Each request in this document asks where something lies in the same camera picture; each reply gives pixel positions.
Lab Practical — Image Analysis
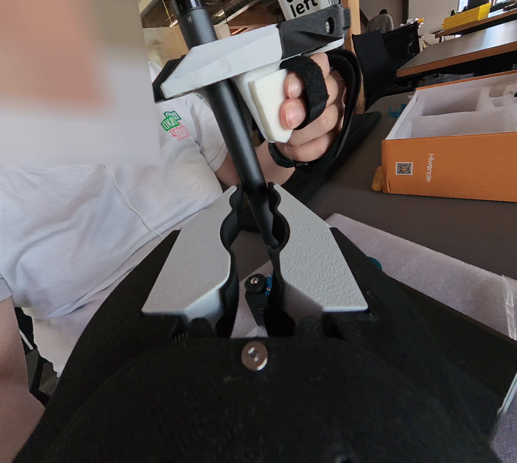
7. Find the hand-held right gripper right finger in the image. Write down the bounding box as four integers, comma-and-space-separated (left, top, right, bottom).
270, 183, 369, 316

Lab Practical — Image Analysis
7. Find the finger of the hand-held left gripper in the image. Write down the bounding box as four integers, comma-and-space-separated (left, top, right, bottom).
153, 25, 284, 103

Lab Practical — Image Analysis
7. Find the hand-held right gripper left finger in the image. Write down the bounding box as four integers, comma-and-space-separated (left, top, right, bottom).
141, 186, 243, 324

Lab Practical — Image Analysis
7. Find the black electric screwdriver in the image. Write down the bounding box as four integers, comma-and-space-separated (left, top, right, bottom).
170, 0, 283, 251

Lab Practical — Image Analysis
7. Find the person's right forearm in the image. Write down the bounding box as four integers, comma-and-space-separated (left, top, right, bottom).
0, 297, 46, 463

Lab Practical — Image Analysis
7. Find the person's left forearm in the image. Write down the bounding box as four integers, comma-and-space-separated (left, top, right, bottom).
216, 146, 301, 193

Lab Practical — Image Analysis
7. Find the grey desk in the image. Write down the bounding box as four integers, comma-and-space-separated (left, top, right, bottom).
242, 99, 517, 282

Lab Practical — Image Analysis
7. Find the orange-edged desk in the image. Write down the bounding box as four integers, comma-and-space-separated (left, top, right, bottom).
397, 29, 517, 78

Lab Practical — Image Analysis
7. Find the person's left hand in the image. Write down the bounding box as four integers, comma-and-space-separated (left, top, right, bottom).
279, 63, 348, 162

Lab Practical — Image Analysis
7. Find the black office chair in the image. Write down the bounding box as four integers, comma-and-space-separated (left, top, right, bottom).
351, 23, 421, 108

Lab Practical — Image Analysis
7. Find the white foam sheet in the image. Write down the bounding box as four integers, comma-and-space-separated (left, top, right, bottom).
232, 213, 517, 340

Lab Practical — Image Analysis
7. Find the person in white t-shirt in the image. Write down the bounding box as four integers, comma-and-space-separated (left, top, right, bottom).
0, 61, 229, 375

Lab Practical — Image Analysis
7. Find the black wristband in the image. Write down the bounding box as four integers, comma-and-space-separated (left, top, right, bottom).
267, 143, 308, 169

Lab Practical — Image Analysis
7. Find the white foam insert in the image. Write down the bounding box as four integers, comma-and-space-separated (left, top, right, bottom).
394, 75, 517, 138

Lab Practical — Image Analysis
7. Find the yellow box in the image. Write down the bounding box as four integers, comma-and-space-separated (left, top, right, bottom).
442, 2, 492, 30

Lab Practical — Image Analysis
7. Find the orange cardboard box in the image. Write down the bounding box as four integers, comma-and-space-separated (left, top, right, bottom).
382, 71, 517, 203

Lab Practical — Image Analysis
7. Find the clear plastic bag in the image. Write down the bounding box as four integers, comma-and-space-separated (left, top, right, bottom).
495, 274, 517, 421

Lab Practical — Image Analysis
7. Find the white earphone cable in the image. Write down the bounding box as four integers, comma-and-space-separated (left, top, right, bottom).
104, 165, 163, 238

